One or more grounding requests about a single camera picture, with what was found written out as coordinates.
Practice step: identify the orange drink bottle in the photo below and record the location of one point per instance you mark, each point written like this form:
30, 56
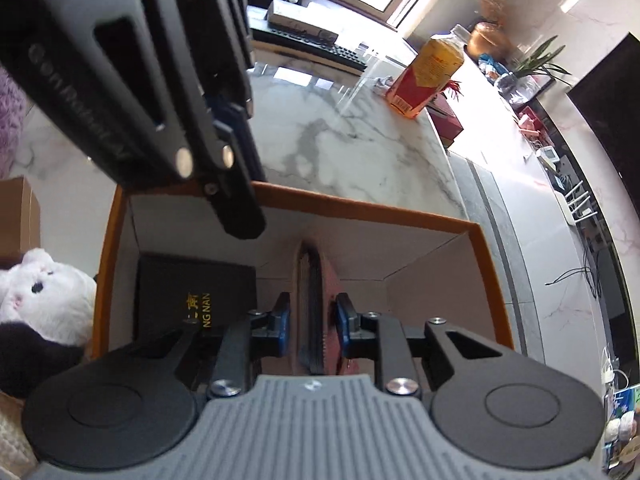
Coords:
430, 70

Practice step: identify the white TV cabinet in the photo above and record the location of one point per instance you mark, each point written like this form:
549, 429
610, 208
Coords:
505, 140

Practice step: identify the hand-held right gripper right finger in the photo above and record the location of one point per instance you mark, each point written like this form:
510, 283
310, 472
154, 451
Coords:
344, 321

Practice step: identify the pink toy figure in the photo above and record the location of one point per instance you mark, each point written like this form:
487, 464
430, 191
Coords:
529, 125

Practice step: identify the pink snap wallet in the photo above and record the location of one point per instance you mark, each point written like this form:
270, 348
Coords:
307, 285

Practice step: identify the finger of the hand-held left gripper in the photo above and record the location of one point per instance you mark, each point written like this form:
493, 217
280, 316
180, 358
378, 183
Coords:
215, 35
235, 200

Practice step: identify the red feather decoration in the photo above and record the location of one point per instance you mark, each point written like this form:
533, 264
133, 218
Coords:
452, 91

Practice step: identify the black box with gold print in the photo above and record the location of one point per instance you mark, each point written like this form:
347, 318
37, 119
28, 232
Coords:
170, 280

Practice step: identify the golden vase with dried flowers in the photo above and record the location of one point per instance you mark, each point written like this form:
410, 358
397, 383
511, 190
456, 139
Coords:
489, 37

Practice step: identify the blue packet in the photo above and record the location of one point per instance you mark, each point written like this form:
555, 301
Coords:
489, 67

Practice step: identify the orange-rimmed white storage box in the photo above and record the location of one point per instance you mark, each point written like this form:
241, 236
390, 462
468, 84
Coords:
380, 242

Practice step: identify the clear acrylic holder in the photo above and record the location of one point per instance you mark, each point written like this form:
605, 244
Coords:
372, 67

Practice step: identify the white desk clock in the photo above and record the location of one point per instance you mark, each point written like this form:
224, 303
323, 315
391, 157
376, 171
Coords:
548, 154

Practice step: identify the white router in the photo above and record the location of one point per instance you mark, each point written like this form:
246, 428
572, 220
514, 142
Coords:
570, 210

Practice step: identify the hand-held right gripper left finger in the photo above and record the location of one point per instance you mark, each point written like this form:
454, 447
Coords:
282, 321

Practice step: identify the white plush toy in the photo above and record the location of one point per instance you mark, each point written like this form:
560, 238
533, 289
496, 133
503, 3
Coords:
55, 300

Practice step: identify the blue framed picture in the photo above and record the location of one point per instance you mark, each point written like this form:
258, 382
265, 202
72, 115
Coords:
625, 400

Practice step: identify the black keyboard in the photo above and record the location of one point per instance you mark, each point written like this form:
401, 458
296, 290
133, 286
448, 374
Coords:
325, 55

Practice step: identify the white knit pot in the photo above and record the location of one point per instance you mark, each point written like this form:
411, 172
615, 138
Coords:
617, 427

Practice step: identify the glass vase with green plant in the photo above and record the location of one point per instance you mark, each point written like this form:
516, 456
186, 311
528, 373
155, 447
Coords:
520, 85

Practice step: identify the beige woven cushion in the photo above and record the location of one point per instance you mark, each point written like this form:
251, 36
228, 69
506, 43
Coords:
15, 435

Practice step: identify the purple fuzzy clothing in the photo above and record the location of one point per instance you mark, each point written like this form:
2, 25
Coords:
10, 120

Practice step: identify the black television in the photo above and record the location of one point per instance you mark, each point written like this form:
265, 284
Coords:
610, 125

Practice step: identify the silver flat box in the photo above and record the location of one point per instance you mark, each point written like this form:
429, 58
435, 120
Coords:
295, 16

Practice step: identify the stack of red boxes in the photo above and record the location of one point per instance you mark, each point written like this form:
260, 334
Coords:
447, 125

